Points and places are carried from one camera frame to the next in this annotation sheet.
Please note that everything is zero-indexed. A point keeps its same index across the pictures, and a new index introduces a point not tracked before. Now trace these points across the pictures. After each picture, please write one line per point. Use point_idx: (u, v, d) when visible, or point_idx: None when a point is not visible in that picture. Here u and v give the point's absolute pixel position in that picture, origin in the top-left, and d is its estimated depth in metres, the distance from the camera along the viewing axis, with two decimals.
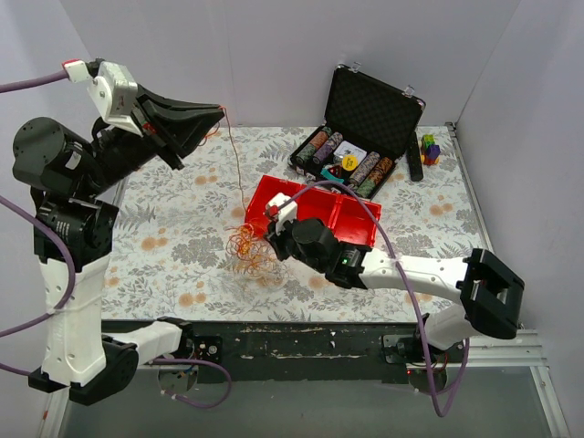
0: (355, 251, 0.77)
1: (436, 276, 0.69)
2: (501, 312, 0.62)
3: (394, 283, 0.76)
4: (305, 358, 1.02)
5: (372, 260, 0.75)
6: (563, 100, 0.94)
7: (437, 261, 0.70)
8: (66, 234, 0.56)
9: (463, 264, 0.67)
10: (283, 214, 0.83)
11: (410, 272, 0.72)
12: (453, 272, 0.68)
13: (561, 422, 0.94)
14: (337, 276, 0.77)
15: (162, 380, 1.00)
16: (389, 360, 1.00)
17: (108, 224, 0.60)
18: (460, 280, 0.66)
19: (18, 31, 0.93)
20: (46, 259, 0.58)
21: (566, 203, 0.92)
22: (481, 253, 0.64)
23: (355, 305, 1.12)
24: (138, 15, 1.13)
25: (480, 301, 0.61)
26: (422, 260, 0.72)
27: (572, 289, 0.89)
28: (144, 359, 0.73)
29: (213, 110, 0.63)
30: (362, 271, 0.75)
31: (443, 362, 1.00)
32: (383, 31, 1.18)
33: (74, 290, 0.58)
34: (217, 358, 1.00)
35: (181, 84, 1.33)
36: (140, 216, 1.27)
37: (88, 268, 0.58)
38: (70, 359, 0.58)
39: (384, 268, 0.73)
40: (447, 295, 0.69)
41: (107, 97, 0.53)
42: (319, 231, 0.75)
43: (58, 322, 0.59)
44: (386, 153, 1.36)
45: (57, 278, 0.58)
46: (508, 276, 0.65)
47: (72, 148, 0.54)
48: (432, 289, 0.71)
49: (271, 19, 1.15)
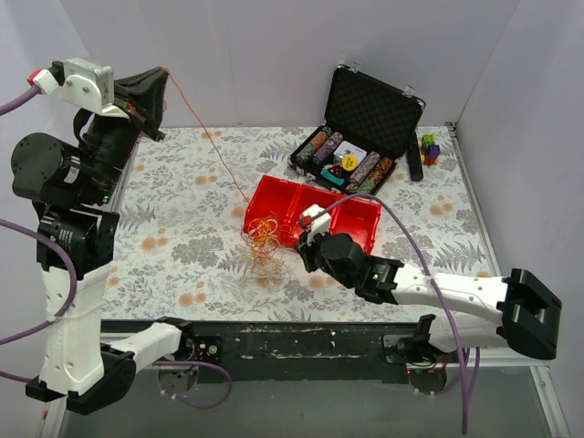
0: (385, 265, 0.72)
1: (475, 296, 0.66)
2: (543, 334, 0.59)
3: (425, 302, 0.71)
4: (305, 358, 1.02)
5: (404, 276, 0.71)
6: (564, 100, 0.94)
7: (474, 280, 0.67)
8: (68, 242, 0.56)
9: (502, 284, 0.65)
10: (316, 226, 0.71)
11: (446, 291, 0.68)
12: (491, 292, 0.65)
13: (562, 422, 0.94)
14: (367, 292, 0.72)
15: (162, 380, 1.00)
16: (389, 360, 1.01)
17: (109, 233, 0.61)
18: (501, 303, 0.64)
19: (17, 31, 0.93)
20: (48, 267, 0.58)
21: (566, 203, 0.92)
22: (521, 273, 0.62)
23: (355, 305, 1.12)
24: (138, 14, 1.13)
25: (524, 323, 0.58)
26: (458, 278, 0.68)
27: (573, 290, 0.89)
28: (144, 363, 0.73)
29: (162, 74, 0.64)
30: (395, 287, 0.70)
31: (443, 362, 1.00)
32: (384, 31, 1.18)
33: (74, 298, 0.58)
34: (217, 358, 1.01)
35: (181, 84, 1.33)
36: (140, 216, 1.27)
37: (88, 276, 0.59)
38: (68, 368, 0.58)
39: (418, 286, 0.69)
40: (486, 315, 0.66)
41: (92, 90, 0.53)
42: (349, 245, 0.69)
43: (58, 330, 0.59)
44: (386, 153, 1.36)
45: (58, 286, 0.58)
46: (547, 297, 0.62)
47: (69, 163, 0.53)
48: (469, 309, 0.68)
49: (271, 19, 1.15)
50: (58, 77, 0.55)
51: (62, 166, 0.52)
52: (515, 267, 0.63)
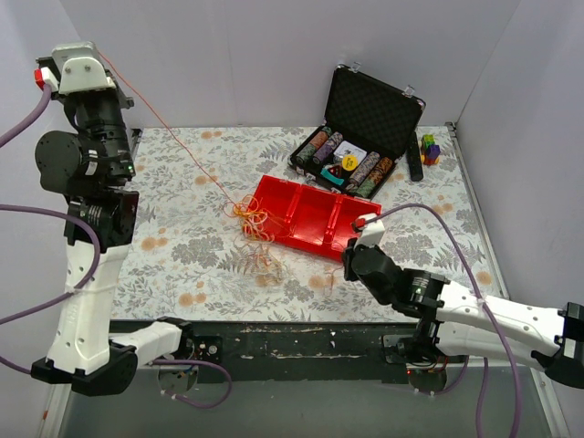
0: (424, 278, 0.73)
1: (531, 326, 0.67)
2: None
3: (473, 323, 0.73)
4: (305, 358, 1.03)
5: (453, 295, 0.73)
6: (564, 100, 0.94)
7: (528, 309, 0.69)
8: (96, 218, 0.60)
9: (558, 318, 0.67)
10: (368, 232, 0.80)
11: (501, 317, 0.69)
12: (547, 324, 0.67)
13: (561, 422, 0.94)
14: (403, 306, 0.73)
15: (162, 380, 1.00)
16: (389, 360, 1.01)
17: (130, 212, 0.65)
18: (558, 336, 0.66)
19: (17, 30, 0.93)
20: (74, 242, 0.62)
21: (566, 203, 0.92)
22: (577, 309, 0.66)
23: (355, 305, 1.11)
24: (138, 14, 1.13)
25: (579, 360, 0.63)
26: (512, 306, 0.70)
27: (573, 290, 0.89)
28: (144, 362, 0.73)
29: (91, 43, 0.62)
30: (443, 307, 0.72)
31: (443, 363, 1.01)
32: (383, 30, 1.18)
33: (95, 272, 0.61)
34: (217, 358, 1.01)
35: (181, 84, 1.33)
36: (140, 216, 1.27)
37: (111, 250, 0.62)
38: (78, 345, 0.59)
39: (468, 307, 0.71)
40: (537, 345, 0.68)
41: (91, 63, 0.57)
42: (380, 260, 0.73)
43: (75, 305, 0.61)
44: (386, 153, 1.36)
45: (81, 260, 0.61)
46: None
47: (88, 158, 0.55)
48: (520, 338, 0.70)
49: (271, 18, 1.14)
50: (54, 70, 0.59)
51: (81, 161, 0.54)
52: (570, 302, 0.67)
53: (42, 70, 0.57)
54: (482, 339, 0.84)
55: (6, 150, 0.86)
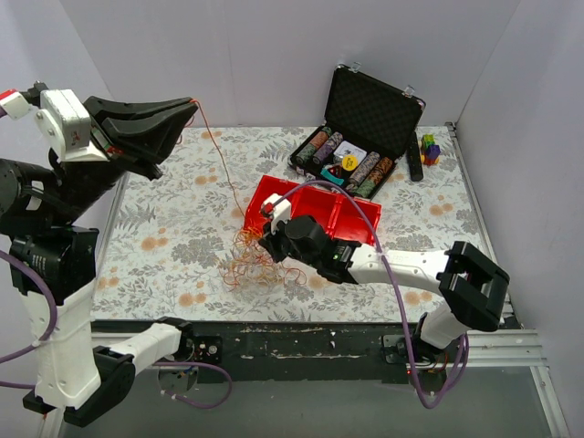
0: (346, 247, 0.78)
1: (419, 268, 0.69)
2: (479, 302, 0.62)
3: (379, 276, 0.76)
4: (305, 358, 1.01)
5: (361, 255, 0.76)
6: (563, 100, 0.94)
7: (420, 254, 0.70)
8: (42, 266, 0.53)
9: (443, 256, 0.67)
10: (277, 213, 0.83)
11: (394, 265, 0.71)
12: (434, 265, 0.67)
13: (561, 422, 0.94)
14: (328, 271, 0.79)
15: (162, 380, 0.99)
16: (389, 359, 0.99)
17: (86, 253, 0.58)
18: (440, 272, 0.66)
19: (18, 32, 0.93)
20: (26, 293, 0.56)
21: (565, 203, 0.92)
22: (463, 245, 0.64)
23: (355, 305, 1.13)
24: (139, 14, 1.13)
25: (459, 293, 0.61)
26: (407, 253, 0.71)
27: (573, 288, 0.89)
28: (144, 366, 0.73)
29: (184, 108, 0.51)
30: (351, 265, 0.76)
31: (443, 362, 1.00)
32: (384, 30, 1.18)
33: (57, 323, 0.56)
34: (217, 358, 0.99)
35: (181, 84, 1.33)
36: (139, 216, 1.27)
37: (68, 301, 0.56)
38: (62, 385, 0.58)
39: (371, 262, 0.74)
40: (431, 286, 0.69)
41: (57, 132, 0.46)
42: (310, 226, 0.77)
43: (46, 352, 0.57)
44: (386, 153, 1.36)
45: (40, 312, 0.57)
46: (492, 268, 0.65)
47: (29, 190, 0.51)
48: (417, 282, 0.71)
49: (272, 18, 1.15)
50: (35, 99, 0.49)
51: (20, 194, 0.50)
52: (457, 240, 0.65)
53: (11, 96, 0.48)
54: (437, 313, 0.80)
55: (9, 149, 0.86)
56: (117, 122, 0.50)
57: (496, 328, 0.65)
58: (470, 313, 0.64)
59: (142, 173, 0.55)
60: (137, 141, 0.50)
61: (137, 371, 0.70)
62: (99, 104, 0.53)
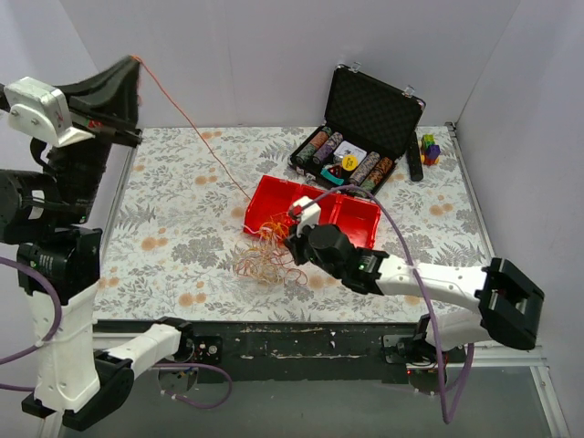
0: (372, 256, 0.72)
1: (454, 284, 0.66)
2: (519, 322, 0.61)
3: (407, 290, 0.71)
4: (305, 358, 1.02)
5: (389, 265, 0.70)
6: (563, 100, 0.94)
7: (454, 268, 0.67)
8: (49, 267, 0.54)
9: (482, 273, 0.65)
10: (306, 215, 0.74)
11: (427, 280, 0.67)
12: (470, 280, 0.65)
13: (561, 422, 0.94)
14: (353, 282, 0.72)
15: (162, 380, 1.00)
16: (389, 360, 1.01)
17: (92, 254, 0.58)
18: (479, 290, 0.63)
19: (17, 33, 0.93)
20: (31, 293, 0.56)
21: (565, 203, 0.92)
22: (501, 262, 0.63)
23: (355, 305, 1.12)
24: (139, 15, 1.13)
25: (499, 312, 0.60)
26: (440, 267, 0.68)
27: (573, 288, 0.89)
28: (144, 367, 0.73)
29: (131, 66, 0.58)
30: (379, 277, 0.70)
31: (443, 363, 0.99)
32: (384, 30, 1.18)
33: (61, 322, 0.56)
34: (217, 358, 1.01)
35: (181, 84, 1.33)
36: (140, 216, 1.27)
37: (73, 301, 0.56)
38: (63, 388, 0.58)
39: (401, 276, 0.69)
40: (465, 304, 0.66)
41: (43, 119, 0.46)
42: (336, 236, 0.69)
43: (48, 353, 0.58)
44: (386, 153, 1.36)
45: (44, 312, 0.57)
46: (528, 286, 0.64)
47: (31, 201, 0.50)
48: (449, 298, 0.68)
49: (272, 18, 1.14)
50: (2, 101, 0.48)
51: (22, 205, 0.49)
52: (495, 256, 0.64)
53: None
54: (453, 322, 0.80)
55: None
56: (85, 97, 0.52)
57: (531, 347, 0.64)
58: (506, 333, 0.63)
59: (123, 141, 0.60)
60: (109, 111, 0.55)
61: (138, 372, 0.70)
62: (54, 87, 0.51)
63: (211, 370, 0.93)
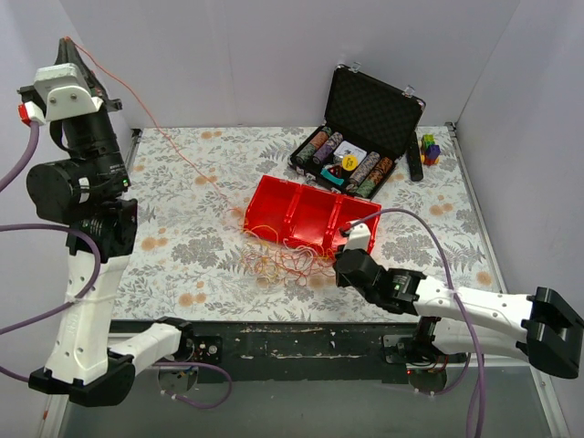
0: (406, 276, 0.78)
1: (499, 312, 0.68)
2: (566, 353, 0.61)
3: (450, 315, 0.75)
4: (305, 358, 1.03)
5: (428, 288, 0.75)
6: (563, 101, 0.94)
7: (498, 297, 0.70)
8: (98, 231, 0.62)
9: (527, 302, 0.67)
10: (354, 232, 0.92)
11: (468, 306, 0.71)
12: (516, 309, 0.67)
13: (561, 423, 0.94)
14: (388, 303, 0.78)
15: (162, 380, 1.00)
16: (389, 360, 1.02)
17: (131, 222, 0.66)
18: (526, 319, 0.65)
19: (16, 32, 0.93)
20: (76, 252, 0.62)
21: (565, 203, 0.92)
22: (547, 292, 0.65)
23: (355, 305, 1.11)
24: (139, 15, 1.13)
25: (547, 342, 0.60)
26: (483, 295, 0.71)
27: (573, 289, 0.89)
28: (143, 366, 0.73)
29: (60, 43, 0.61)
30: (417, 300, 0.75)
31: (443, 363, 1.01)
32: (384, 30, 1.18)
33: (96, 282, 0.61)
34: (217, 358, 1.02)
35: (182, 84, 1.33)
36: (140, 216, 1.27)
37: (112, 260, 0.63)
38: (78, 354, 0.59)
39: (441, 299, 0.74)
40: (509, 331, 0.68)
41: (75, 90, 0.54)
42: (361, 259, 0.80)
43: (75, 314, 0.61)
44: (386, 153, 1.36)
45: (82, 270, 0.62)
46: (574, 318, 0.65)
47: (79, 189, 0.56)
48: (492, 325, 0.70)
49: (272, 18, 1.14)
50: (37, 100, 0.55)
51: (73, 194, 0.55)
52: (541, 286, 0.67)
53: (27, 106, 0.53)
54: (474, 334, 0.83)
55: (8, 151, 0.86)
56: None
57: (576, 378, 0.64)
58: (553, 364, 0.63)
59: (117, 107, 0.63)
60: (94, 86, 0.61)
61: (137, 371, 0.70)
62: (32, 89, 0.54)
63: (222, 371, 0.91)
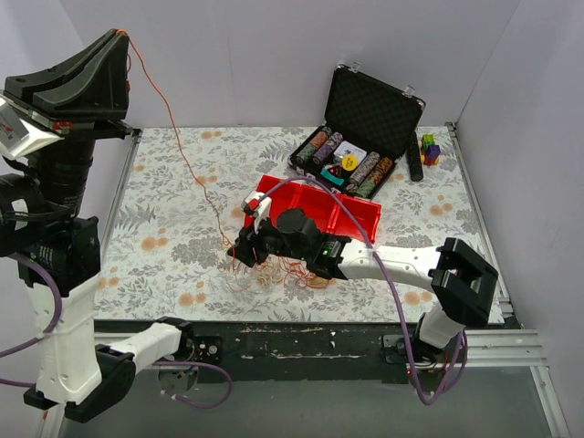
0: (336, 243, 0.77)
1: (411, 265, 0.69)
2: (471, 298, 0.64)
3: (371, 274, 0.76)
4: (305, 358, 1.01)
5: (351, 250, 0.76)
6: (562, 102, 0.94)
7: (411, 250, 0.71)
8: (49, 258, 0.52)
9: (436, 253, 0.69)
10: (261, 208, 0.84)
11: (386, 261, 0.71)
12: (425, 260, 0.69)
13: (562, 423, 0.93)
14: (318, 266, 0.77)
15: (162, 380, 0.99)
16: (389, 360, 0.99)
17: (89, 245, 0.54)
18: (432, 269, 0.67)
19: (17, 32, 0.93)
20: (33, 284, 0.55)
21: (564, 203, 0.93)
22: (453, 243, 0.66)
23: (355, 305, 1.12)
24: (139, 15, 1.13)
25: (451, 287, 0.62)
26: (399, 250, 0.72)
27: (573, 288, 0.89)
28: (145, 362, 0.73)
29: (108, 34, 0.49)
30: (341, 261, 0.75)
31: (443, 363, 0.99)
32: (385, 30, 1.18)
33: (61, 315, 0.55)
34: (217, 358, 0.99)
35: (182, 84, 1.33)
36: (140, 216, 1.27)
37: (75, 293, 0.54)
38: (64, 380, 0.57)
39: (362, 258, 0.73)
40: (422, 283, 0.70)
41: None
42: (303, 222, 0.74)
43: (50, 344, 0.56)
44: (386, 153, 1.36)
45: (45, 303, 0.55)
46: (481, 265, 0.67)
47: (13, 215, 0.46)
48: (408, 279, 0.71)
49: (272, 18, 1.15)
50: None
51: (4, 222, 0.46)
52: (447, 236, 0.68)
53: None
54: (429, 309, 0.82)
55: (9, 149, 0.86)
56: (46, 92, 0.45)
57: (484, 324, 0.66)
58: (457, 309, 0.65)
59: (109, 132, 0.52)
60: (85, 102, 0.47)
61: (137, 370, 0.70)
62: (18, 82, 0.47)
63: (207, 365, 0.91)
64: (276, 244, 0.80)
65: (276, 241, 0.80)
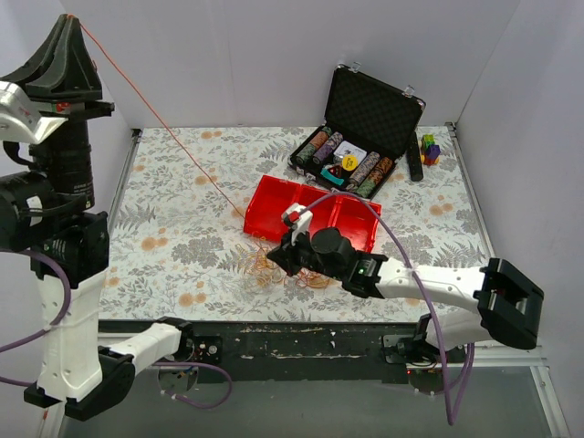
0: (371, 260, 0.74)
1: (453, 286, 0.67)
2: (519, 320, 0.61)
3: (407, 294, 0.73)
4: (305, 358, 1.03)
5: (388, 269, 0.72)
6: (562, 102, 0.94)
7: (453, 270, 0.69)
8: (62, 250, 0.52)
9: (479, 273, 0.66)
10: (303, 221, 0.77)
11: (426, 281, 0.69)
12: (470, 280, 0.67)
13: (561, 422, 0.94)
14: (352, 285, 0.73)
15: (162, 380, 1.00)
16: (389, 360, 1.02)
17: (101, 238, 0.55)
18: (477, 289, 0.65)
19: (17, 32, 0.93)
20: (43, 276, 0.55)
21: (564, 203, 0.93)
22: (498, 263, 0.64)
23: (355, 305, 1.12)
24: (140, 15, 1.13)
25: (498, 311, 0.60)
26: (438, 269, 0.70)
27: (573, 288, 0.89)
28: (144, 364, 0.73)
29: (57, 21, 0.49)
30: (379, 280, 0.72)
31: None
32: (385, 31, 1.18)
33: (69, 307, 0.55)
34: (217, 358, 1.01)
35: (182, 85, 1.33)
36: (140, 216, 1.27)
37: (84, 285, 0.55)
38: (66, 375, 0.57)
39: (401, 278, 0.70)
40: (465, 305, 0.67)
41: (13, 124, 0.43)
42: (339, 240, 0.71)
43: (55, 339, 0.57)
44: (386, 153, 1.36)
45: (53, 296, 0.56)
46: (527, 286, 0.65)
47: (28, 212, 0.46)
48: (449, 299, 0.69)
49: (272, 19, 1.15)
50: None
51: (19, 218, 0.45)
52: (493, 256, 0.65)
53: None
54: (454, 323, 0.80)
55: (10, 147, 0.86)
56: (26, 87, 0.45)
57: (533, 347, 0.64)
58: (505, 333, 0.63)
59: (99, 111, 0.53)
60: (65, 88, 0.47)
61: (137, 371, 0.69)
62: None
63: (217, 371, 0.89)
64: (311, 259, 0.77)
65: (311, 256, 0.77)
